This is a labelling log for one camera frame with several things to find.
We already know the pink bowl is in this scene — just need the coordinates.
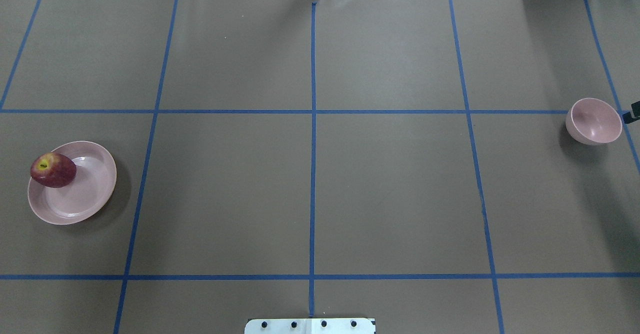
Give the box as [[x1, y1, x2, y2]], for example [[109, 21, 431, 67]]
[[565, 97, 623, 146]]

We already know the red apple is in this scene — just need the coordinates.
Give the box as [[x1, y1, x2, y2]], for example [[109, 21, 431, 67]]
[[30, 152, 77, 188]]

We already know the white camera stand base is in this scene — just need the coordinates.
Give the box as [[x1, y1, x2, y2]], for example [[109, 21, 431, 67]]
[[244, 317, 377, 334]]

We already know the pink plate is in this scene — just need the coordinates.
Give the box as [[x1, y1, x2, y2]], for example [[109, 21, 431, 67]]
[[27, 140, 117, 225]]

